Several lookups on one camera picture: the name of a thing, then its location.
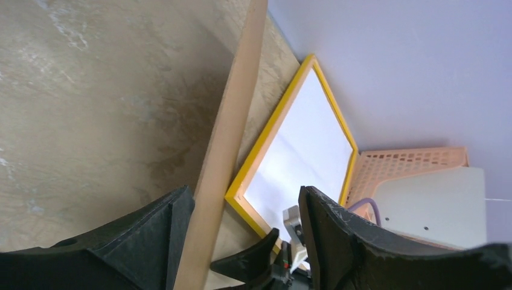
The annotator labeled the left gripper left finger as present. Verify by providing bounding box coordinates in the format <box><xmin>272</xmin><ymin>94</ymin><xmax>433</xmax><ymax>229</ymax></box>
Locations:
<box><xmin>1</xmin><ymin>186</ymin><xmax>195</xmax><ymax>289</ymax></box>

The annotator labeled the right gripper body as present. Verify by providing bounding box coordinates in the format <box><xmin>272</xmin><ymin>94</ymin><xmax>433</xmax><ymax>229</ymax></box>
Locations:
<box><xmin>226</xmin><ymin>246</ymin><xmax>313</xmax><ymax>289</ymax></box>

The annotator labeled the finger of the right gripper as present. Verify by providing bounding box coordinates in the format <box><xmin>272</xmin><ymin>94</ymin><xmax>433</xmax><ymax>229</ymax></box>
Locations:
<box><xmin>210</xmin><ymin>228</ymin><xmax>280</xmax><ymax>282</ymax></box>

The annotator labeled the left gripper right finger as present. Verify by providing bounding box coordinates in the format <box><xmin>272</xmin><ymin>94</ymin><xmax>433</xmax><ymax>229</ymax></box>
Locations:
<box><xmin>298</xmin><ymin>186</ymin><xmax>511</xmax><ymax>289</ymax></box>

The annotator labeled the brown backing board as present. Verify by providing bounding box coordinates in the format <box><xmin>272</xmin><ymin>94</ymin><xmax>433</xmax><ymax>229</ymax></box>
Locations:
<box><xmin>174</xmin><ymin>1</ymin><xmax>268</xmax><ymax>289</ymax></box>

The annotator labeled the yellow wooden picture frame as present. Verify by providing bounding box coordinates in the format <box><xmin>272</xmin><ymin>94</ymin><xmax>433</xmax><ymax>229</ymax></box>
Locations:
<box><xmin>225</xmin><ymin>54</ymin><xmax>359</xmax><ymax>237</ymax></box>

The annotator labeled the peach desk organizer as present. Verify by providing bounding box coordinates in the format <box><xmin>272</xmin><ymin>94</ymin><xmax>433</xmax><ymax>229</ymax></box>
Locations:
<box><xmin>342</xmin><ymin>147</ymin><xmax>470</xmax><ymax>249</ymax></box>

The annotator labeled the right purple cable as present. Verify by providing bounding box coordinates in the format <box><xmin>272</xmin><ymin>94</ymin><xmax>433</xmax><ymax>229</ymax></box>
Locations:
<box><xmin>348</xmin><ymin>198</ymin><xmax>383</xmax><ymax>228</ymax></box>

